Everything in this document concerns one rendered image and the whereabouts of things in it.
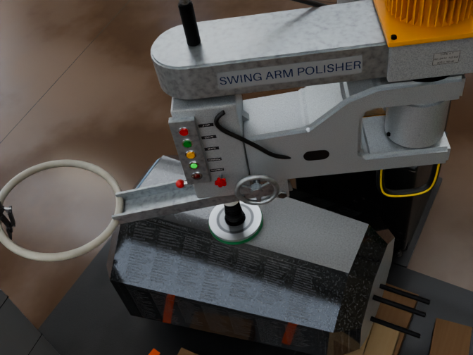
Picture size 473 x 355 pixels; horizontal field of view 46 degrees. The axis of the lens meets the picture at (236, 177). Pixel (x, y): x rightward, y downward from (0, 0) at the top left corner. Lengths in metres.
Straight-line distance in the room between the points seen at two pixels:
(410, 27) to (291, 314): 1.15
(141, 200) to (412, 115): 1.07
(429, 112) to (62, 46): 3.79
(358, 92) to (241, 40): 0.37
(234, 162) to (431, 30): 0.71
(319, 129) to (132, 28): 3.44
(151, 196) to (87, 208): 1.44
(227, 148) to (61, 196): 2.14
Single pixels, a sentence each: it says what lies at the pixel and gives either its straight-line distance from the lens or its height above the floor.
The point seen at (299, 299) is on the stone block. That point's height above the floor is 0.70.
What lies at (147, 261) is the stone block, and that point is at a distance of 2.40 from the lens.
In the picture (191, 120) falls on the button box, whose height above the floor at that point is 1.49.
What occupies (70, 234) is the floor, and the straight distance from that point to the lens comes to 3.53.
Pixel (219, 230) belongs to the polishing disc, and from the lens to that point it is 2.20.
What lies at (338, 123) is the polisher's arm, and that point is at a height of 1.39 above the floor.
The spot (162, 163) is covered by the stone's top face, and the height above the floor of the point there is 0.80.
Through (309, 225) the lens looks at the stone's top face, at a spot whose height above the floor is 0.80.
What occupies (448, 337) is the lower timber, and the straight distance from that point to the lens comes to 2.81.
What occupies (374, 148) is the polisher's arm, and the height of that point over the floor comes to 1.22.
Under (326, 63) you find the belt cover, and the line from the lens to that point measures 1.57.
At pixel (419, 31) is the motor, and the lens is 1.57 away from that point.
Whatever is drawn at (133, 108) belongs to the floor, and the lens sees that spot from 4.17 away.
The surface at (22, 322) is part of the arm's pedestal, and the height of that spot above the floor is 0.57.
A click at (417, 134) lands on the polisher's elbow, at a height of 1.30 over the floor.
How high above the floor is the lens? 2.59
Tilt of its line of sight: 48 degrees down
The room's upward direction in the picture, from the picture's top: 12 degrees counter-clockwise
